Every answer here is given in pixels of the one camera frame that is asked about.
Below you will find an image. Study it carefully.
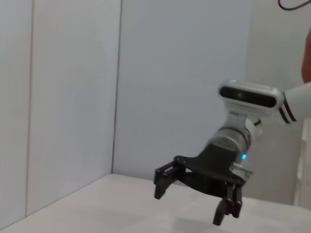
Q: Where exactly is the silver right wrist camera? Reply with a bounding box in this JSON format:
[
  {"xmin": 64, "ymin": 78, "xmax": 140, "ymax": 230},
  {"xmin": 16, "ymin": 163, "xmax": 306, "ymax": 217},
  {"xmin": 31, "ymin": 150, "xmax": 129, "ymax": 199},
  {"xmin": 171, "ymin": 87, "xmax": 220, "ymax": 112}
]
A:
[{"xmin": 217, "ymin": 79, "xmax": 285, "ymax": 117}]

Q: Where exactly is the brown blurry background object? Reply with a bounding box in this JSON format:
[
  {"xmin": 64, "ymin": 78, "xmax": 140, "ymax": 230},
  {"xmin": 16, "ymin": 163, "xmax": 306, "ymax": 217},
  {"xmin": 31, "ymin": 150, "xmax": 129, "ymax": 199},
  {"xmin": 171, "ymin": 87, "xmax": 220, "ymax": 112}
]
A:
[{"xmin": 302, "ymin": 30, "xmax": 311, "ymax": 83}]

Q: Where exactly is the thin dark red cable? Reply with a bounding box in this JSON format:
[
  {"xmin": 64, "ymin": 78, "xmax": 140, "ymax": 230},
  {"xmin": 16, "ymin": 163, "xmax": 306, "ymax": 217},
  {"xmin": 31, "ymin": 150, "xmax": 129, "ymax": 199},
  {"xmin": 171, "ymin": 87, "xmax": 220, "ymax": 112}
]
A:
[{"xmin": 277, "ymin": 0, "xmax": 309, "ymax": 12}]

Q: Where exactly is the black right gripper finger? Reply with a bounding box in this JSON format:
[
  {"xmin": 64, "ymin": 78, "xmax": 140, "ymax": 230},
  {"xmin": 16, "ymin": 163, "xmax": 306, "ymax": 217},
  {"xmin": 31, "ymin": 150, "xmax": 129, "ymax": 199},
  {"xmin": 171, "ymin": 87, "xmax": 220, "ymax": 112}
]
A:
[
  {"xmin": 154, "ymin": 161, "xmax": 193, "ymax": 200},
  {"xmin": 212, "ymin": 182, "xmax": 244, "ymax": 226}
]

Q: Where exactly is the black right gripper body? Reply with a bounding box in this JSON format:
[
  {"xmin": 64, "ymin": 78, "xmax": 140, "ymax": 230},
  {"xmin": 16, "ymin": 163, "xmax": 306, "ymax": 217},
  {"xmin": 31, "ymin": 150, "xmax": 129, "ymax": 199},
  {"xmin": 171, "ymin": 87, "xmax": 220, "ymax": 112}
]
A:
[{"xmin": 173, "ymin": 142, "xmax": 244, "ymax": 195}]

